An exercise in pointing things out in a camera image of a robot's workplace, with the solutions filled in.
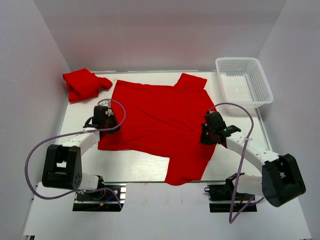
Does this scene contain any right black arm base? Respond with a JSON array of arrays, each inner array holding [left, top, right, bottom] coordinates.
[[204, 173, 252, 213]]

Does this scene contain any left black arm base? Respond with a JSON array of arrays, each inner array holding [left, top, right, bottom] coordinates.
[[72, 183, 127, 212]]

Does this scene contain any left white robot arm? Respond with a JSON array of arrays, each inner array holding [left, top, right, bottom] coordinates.
[[42, 105, 120, 200]]

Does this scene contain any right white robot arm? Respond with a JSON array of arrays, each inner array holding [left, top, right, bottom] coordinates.
[[200, 111, 306, 208]]

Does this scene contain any folded red t shirt stack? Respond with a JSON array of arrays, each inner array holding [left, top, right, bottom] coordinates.
[[62, 68, 113, 103]]

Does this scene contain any white plastic basket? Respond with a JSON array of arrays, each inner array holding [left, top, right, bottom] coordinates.
[[215, 57, 274, 109]]

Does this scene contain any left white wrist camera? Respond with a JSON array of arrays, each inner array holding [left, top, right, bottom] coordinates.
[[97, 98, 113, 116]]

